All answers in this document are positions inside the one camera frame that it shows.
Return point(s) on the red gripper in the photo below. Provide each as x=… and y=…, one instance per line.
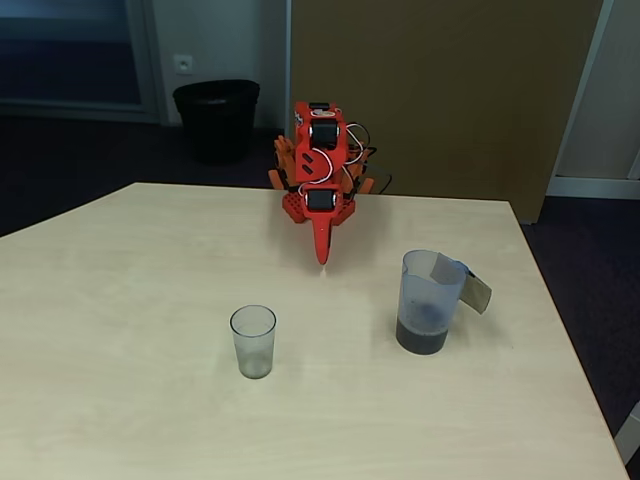
x=320, y=200

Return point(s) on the translucent plastic measuring jug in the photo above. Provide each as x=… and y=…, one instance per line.
x=422, y=320

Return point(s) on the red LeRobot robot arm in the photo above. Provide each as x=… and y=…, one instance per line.
x=320, y=150

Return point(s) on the clear plastic cup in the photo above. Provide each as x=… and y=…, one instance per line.
x=253, y=345

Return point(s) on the orange table clamp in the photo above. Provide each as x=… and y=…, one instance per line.
x=366, y=182
x=282, y=160

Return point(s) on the black trash bin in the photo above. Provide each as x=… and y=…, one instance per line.
x=217, y=125

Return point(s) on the brown pin board panel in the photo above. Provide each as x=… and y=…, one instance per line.
x=450, y=100

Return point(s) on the light grey furniture corner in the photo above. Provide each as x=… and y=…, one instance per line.
x=631, y=435

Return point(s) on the white wall socket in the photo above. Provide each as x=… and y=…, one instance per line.
x=183, y=64

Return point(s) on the glass door with grey frame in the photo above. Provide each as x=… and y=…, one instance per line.
x=75, y=60

